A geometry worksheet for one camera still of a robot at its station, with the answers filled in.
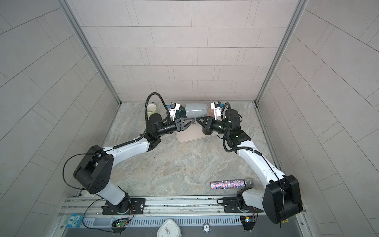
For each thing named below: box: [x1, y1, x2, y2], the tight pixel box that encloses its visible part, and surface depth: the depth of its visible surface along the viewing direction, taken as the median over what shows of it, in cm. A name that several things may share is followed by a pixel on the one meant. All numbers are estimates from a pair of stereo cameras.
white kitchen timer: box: [156, 219, 183, 237], surface depth 64 cm
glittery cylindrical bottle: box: [210, 178, 255, 190], surface depth 77 cm
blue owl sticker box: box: [66, 213, 84, 229], surface depth 67 cm
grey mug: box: [185, 103, 208, 118], surface depth 70 cm
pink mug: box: [207, 107, 215, 119], surface depth 69 cm
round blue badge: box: [202, 222, 212, 235], surface depth 67 cm
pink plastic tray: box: [175, 119, 217, 143], surface depth 97 cm
